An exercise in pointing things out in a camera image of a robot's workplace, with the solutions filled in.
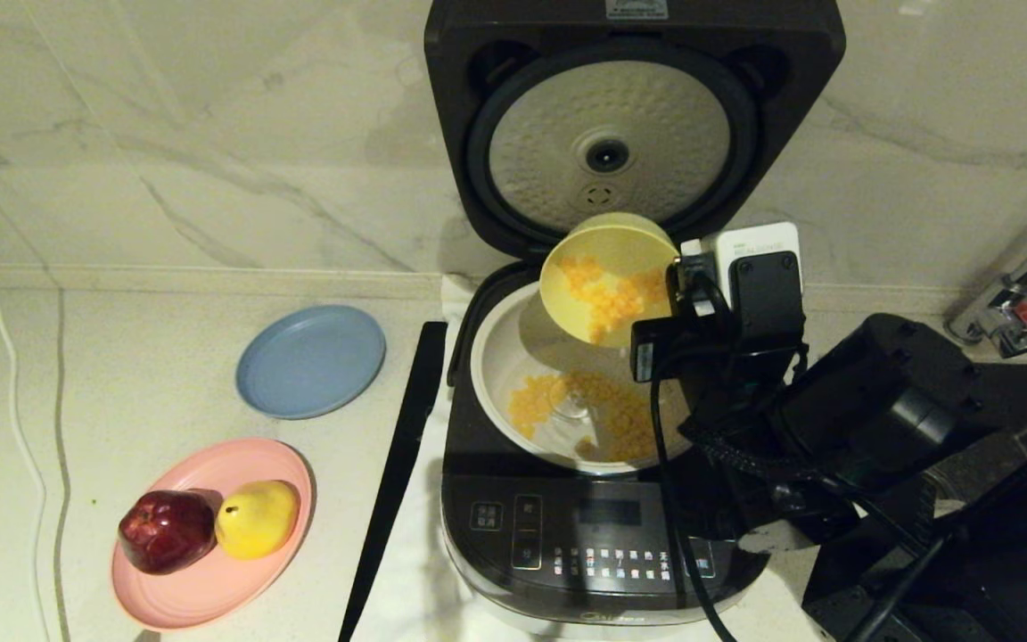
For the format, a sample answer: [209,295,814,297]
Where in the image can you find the yellow corn kernels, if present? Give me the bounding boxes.
[507,257,670,463]

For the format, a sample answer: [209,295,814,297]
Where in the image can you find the yellow bowl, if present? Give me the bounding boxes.
[538,212,680,349]

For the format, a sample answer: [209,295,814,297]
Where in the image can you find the black rice cooker lid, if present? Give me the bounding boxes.
[424,0,847,261]

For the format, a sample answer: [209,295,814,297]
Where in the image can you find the white inner pot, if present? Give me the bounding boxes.
[470,281,697,475]

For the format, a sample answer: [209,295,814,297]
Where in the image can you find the black rice cooker base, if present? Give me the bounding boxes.
[440,261,773,638]

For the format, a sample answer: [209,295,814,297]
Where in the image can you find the chrome faucet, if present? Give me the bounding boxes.
[941,203,1027,359]

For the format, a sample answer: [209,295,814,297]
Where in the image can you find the long black flat strip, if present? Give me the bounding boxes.
[338,321,450,642]

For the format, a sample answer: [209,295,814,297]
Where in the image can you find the blue plate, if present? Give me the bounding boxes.
[236,305,388,420]

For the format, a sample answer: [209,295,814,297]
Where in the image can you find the yellow pear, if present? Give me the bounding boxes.
[214,481,301,561]

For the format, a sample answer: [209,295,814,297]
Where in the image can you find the pink plate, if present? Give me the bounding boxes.
[111,437,316,630]

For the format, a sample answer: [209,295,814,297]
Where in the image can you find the red apple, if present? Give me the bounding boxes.
[118,490,217,576]

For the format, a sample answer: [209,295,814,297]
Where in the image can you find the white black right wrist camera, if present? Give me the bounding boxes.
[679,221,805,344]

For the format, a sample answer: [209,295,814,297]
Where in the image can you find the smooth black arm cable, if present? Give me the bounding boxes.
[649,352,737,642]

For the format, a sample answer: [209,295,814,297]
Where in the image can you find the white cable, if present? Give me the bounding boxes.
[0,156,57,642]

